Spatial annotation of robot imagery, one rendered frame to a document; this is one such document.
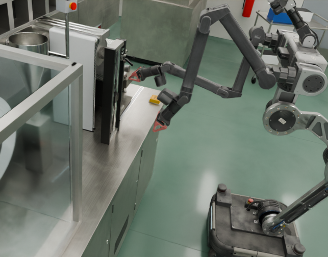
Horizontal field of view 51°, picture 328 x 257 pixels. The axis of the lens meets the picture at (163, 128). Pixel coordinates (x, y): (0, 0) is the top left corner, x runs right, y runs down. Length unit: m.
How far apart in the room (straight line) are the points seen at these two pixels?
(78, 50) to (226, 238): 1.51
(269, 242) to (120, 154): 1.23
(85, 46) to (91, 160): 0.56
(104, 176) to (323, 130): 1.19
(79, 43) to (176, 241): 1.57
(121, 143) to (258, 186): 1.71
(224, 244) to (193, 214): 0.53
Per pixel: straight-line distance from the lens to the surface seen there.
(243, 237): 2.47
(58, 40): 1.81
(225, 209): 2.59
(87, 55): 1.77
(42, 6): 1.98
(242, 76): 2.11
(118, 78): 1.78
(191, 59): 1.58
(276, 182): 3.41
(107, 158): 1.79
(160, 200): 2.87
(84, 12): 2.39
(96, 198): 1.58
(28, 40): 1.51
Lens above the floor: 2.04
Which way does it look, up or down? 34 degrees down
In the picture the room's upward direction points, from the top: 9 degrees clockwise
